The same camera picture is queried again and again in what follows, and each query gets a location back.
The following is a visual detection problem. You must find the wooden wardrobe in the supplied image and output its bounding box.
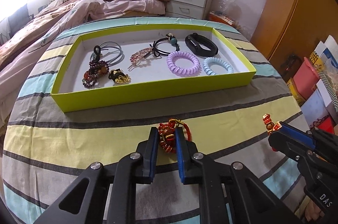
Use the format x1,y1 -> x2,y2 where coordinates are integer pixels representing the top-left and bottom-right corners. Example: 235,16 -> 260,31
251,0 -> 337,71

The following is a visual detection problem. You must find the pink plastic container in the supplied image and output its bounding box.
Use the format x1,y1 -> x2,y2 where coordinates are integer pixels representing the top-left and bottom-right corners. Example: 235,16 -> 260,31
293,57 -> 320,100

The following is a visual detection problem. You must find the brown blanket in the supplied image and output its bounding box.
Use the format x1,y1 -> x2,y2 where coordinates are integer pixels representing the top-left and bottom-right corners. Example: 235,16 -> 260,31
1,0 -> 170,67

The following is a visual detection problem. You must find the grey coiled cable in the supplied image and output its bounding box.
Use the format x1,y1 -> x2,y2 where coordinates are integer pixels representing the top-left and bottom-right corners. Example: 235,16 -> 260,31
90,41 -> 125,66

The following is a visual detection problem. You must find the dark red bead bracelet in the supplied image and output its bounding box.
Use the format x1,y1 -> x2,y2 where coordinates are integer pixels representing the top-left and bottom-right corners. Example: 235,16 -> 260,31
81,45 -> 110,90

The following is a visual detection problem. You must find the red gold charm ornament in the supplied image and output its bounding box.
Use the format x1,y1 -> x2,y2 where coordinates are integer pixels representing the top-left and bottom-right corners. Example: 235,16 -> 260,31
262,114 -> 282,136

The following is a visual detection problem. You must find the pink floral duvet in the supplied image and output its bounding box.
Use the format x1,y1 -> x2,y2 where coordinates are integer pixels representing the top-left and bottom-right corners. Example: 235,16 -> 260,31
1,0 -> 165,109

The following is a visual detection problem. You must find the black fitness band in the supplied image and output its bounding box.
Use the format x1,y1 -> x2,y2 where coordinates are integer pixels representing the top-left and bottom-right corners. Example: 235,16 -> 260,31
185,33 -> 218,57

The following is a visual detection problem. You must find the lime green shallow box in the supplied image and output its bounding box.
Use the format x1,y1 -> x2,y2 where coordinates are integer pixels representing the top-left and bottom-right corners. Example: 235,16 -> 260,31
51,24 -> 256,113

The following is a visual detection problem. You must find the pink rhinestone hair clip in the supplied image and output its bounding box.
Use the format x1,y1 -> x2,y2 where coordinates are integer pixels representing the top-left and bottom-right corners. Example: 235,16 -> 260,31
128,47 -> 153,71

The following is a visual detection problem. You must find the red gold knot bracelet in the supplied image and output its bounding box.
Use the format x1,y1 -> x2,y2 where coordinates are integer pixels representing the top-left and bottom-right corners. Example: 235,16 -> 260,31
157,118 -> 193,154

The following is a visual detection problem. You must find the blue spiral hair tie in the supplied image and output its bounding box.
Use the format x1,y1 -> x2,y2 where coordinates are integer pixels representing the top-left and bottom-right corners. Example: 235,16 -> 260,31
202,56 -> 235,77

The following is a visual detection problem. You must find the black elastic hair tie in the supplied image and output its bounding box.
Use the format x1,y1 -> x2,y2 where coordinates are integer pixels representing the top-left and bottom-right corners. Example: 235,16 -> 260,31
149,32 -> 181,58

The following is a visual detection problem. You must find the person's right hand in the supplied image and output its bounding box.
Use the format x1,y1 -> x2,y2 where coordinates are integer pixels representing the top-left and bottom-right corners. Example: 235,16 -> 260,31
305,200 -> 324,222

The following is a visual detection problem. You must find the striped table cloth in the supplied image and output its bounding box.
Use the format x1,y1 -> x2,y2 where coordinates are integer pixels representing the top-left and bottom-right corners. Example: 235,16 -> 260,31
2,18 -> 309,223

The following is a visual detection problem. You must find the white bedside drawer cabinet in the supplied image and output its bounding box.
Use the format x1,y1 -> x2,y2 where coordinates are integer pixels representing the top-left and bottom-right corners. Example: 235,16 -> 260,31
166,0 -> 213,20

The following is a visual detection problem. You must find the black gold hair accessory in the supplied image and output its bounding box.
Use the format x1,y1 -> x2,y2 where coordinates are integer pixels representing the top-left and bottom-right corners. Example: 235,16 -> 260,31
108,68 -> 131,84

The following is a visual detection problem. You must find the purple spiral hair tie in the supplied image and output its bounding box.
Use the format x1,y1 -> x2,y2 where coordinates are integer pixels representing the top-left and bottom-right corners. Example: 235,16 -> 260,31
166,50 -> 201,77

